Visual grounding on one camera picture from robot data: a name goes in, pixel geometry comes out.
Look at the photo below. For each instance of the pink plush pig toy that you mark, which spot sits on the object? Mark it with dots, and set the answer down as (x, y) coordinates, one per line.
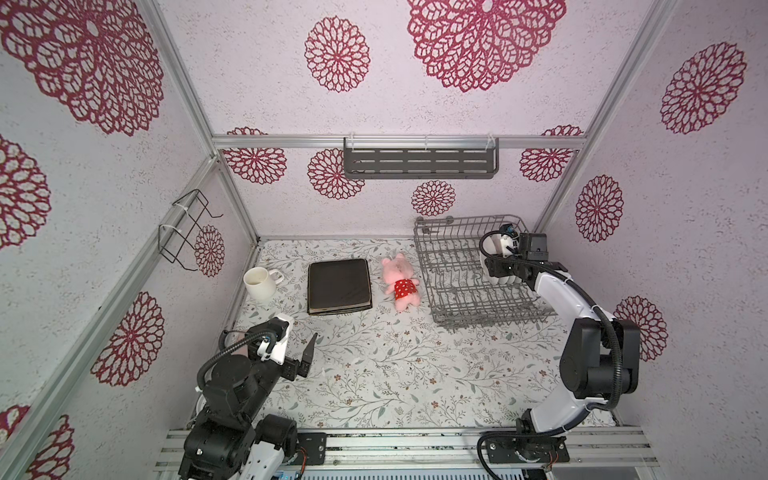
(399, 276)

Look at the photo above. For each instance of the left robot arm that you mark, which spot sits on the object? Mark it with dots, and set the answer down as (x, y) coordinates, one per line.
(226, 440)

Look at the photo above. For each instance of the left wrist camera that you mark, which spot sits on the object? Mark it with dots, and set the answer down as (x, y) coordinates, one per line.
(281, 326)

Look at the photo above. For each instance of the aluminium mounting rail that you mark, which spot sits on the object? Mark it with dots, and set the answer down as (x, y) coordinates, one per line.
(455, 448)

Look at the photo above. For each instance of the white mug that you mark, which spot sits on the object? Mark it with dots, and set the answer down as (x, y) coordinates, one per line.
(261, 283)

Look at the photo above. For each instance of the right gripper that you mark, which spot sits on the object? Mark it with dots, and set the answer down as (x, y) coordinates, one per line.
(496, 266)

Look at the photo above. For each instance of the grey wire dish rack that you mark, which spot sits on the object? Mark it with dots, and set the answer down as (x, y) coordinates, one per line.
(459, 289)

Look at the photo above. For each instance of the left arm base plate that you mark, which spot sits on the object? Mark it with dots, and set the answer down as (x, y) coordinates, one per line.
(310, 449)

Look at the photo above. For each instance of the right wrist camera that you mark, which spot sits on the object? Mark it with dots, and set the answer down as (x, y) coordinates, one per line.
(510, 229)

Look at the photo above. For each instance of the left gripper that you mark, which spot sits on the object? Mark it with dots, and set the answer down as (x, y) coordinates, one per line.
(291, 365)

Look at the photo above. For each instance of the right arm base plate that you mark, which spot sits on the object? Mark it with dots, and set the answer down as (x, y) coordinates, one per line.
(540, 450)

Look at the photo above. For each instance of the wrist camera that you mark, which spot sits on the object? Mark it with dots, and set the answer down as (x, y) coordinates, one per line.
(281, 326)
(510, 229)

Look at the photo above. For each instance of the grey wall shelf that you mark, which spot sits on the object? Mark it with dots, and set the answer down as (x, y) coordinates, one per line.
(425, 163)

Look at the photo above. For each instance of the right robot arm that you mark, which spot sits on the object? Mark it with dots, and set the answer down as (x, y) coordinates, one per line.
(600, 360)

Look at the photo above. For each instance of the black wire wall hook rack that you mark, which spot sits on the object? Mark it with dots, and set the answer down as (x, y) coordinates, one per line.
(192, 242)

